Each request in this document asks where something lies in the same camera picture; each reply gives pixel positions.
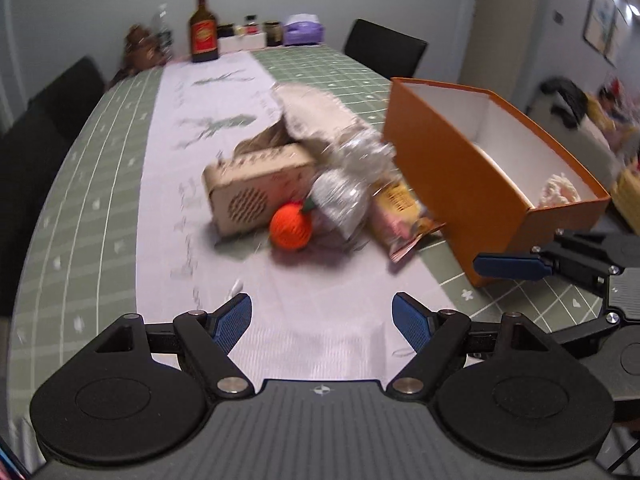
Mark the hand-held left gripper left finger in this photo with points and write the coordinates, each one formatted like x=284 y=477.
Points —
x=235 y=321

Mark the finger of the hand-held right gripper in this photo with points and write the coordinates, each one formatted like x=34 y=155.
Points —
x=587 y=335
x=510 y=266

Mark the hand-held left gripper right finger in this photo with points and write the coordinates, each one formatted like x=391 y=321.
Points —
x=410 y=321

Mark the white cloth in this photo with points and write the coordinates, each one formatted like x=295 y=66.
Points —
x=562 y=190

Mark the yellow pink snack packet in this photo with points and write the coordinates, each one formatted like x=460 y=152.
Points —
x=400 y=215

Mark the orange knitted fruit toy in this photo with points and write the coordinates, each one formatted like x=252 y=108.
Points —
x=290 y=227

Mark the orange cardboard box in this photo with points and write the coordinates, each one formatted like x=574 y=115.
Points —
x=450 y=175

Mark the clear plastic item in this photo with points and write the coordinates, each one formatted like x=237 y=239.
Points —
x=345 y=190

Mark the white deer-print table runner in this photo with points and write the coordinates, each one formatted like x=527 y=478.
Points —
x=300 y=310

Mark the wooden radio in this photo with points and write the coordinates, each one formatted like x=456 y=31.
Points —
x=250 y=185

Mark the grey sofa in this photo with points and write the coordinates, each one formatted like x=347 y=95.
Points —
x=590 y=150

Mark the black garment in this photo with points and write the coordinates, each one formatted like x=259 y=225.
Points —
x=567 y=100

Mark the green checked tablecloth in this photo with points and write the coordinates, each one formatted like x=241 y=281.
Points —
x=100 y=160

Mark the black chair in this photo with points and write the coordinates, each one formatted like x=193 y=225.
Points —
x=70 y=90
x=385 y=47
x=30 y=185

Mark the white rectangular box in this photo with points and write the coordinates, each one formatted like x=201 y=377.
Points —
x=240 y=43

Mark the brown liquor bottle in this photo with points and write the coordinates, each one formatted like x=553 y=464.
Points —
x=204 y=35

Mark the dark glass jar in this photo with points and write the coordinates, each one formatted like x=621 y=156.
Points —
x=272 y=34
x=226 y=30

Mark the brown bear toy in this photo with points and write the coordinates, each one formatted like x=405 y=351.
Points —
x=140 y=45

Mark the purple tissue pack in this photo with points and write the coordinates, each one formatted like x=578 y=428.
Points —
x=302 y=30

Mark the clear water bottle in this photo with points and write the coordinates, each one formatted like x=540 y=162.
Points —
x=161 y=30

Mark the framed wall picture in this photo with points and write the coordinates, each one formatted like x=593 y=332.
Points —
x=599 y=12
x=620 y=40

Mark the wall light switch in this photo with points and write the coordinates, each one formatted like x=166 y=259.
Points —
x=559 y=17

